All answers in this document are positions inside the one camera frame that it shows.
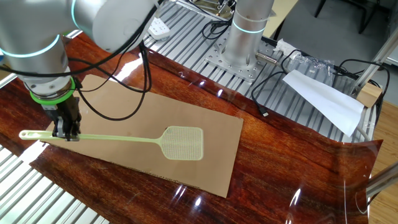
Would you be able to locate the glossy wood-grain table mat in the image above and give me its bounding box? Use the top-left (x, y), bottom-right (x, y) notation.
top-left (0, 32), bottom-right (384, 224)

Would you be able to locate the brown cardboard sheet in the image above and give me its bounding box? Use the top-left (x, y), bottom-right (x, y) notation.
top-left (40, 73), bottom-right (244, 198)

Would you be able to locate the white paper sheet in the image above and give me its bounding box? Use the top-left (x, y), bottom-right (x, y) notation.
top-left (282, 68), bottom-right (365, 138)

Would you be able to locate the small wooden block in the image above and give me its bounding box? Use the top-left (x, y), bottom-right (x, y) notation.
top-left (355, 82), bottom-right (383, 109)

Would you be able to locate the thin black power cable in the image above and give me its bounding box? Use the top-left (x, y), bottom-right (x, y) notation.
top-left (338, 58), bottom-right (391, 125)

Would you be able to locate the black USB cable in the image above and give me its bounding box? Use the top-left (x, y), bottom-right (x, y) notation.
top-left (251, 49), bottom-right (300, 118)

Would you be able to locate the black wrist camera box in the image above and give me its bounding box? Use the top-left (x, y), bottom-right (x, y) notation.
top-left (40, 104), bottom-right (60, 121)

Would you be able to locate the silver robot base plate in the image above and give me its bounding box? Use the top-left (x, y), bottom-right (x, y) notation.
top-left (204, 29), bottom-right (272, 83)

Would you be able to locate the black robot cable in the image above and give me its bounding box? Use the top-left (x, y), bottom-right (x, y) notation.
top-left (74, 40), bottom-right (153, 122)
top-left (0, 6), bottom-right (158, 94)

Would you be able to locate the pale green plastic flyswatter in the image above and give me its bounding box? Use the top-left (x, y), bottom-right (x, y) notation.
top-left (18, 126), bottom-right (205, 161)

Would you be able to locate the green mounting ring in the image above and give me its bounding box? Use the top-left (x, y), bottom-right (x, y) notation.
top-left (29, 76), bottom-right (77, 106)

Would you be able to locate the silver cable connector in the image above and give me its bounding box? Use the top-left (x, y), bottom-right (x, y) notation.
top-left (255, 51), bottom-right (280, 67)

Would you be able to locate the white power strip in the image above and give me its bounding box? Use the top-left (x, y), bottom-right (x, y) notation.
top-left (147, 17), bottom-right (171, 41)

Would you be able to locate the aluminium frame post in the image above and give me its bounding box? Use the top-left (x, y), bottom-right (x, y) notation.
top-left (366, 161), bottom-right (398, 199)
top-left (350, 30), bottom-right (398, 96)

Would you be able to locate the clear plastic screw bag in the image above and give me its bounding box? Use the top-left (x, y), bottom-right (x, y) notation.
top-left (284, 51), bottom-right (336, 87)

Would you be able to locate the crumpled white tissue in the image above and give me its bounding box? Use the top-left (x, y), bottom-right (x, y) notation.
top-left (272, 38), bottom-right (300, 57)

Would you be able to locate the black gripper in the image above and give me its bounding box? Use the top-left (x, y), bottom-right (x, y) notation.
top-left (52, 96), bottom-right (82, 141)

